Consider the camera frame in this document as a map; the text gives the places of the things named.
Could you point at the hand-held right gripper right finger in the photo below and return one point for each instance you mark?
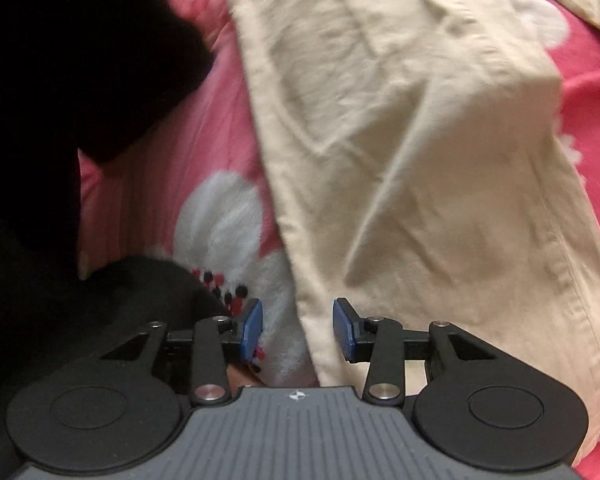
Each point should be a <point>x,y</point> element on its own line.
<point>344,330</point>

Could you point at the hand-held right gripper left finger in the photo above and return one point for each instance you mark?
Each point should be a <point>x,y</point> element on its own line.
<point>251,330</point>

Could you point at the beige pants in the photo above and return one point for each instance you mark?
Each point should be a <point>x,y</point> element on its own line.
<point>405,160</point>

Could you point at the pink floral blanket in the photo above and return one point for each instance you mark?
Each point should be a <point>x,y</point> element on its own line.
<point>145,185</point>

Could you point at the dark cloth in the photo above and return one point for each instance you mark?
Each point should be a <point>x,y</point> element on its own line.
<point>55,60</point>

